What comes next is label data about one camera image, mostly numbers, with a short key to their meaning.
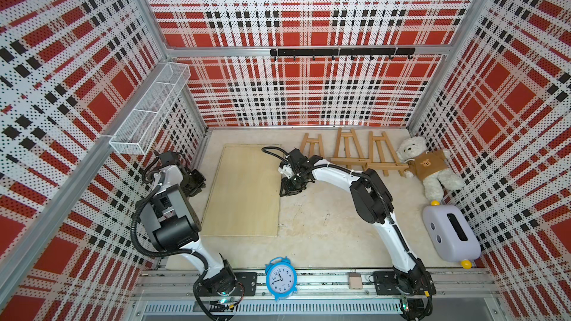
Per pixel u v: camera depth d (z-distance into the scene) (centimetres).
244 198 93
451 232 76
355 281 75
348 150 111
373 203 57
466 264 73
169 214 50
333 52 89
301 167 77
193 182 80
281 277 73
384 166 104
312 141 114
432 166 95
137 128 91
